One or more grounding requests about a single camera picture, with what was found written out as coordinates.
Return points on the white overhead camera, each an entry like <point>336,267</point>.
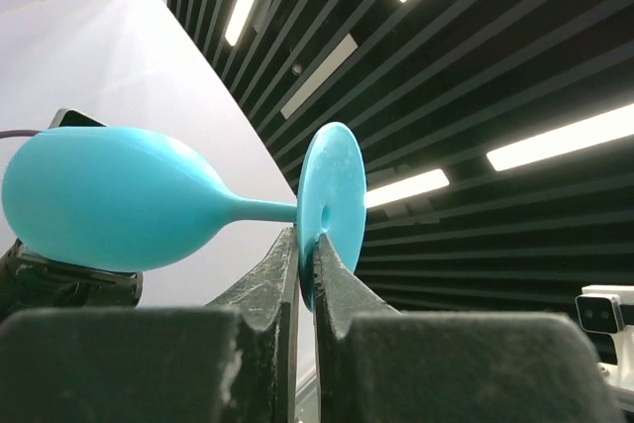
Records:
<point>608,310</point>

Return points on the blue wine glass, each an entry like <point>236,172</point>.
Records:
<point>129,199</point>

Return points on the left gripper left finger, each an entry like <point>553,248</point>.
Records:
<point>233,360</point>

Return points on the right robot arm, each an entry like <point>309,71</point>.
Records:
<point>30,281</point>

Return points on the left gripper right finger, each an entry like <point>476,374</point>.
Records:
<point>377,364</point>

